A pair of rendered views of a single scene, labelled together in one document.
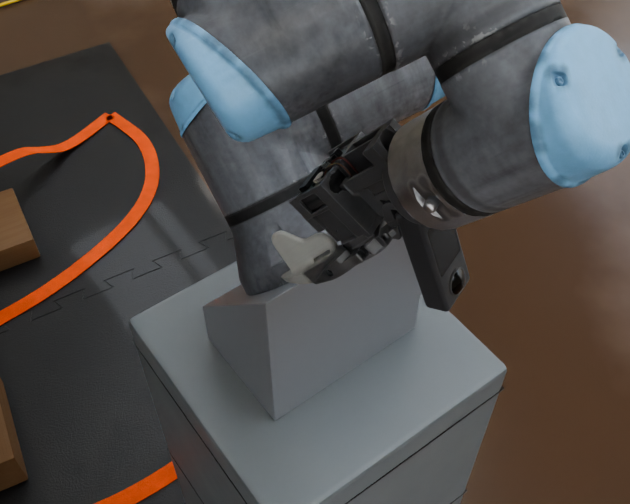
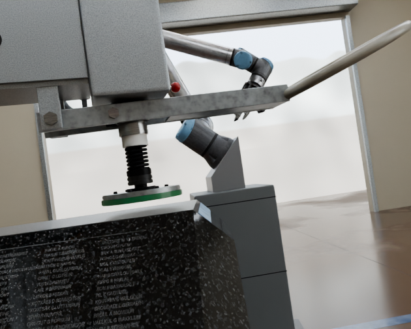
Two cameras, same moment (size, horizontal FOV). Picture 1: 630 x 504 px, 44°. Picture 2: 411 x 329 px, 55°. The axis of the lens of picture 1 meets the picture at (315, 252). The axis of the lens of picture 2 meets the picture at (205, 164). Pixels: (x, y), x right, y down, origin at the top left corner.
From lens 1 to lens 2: 2.09 m
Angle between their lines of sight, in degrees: 72
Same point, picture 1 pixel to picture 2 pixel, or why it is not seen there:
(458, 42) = (255, 59)
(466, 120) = (260, 66)
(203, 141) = (197, 128)
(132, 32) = not seen: outside the picture
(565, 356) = not seen: hidden behind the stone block
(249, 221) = (215, 139)
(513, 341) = not seen: hidden behind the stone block
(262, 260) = (224, 142)
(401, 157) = (254, 78)
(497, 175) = (267, 70)
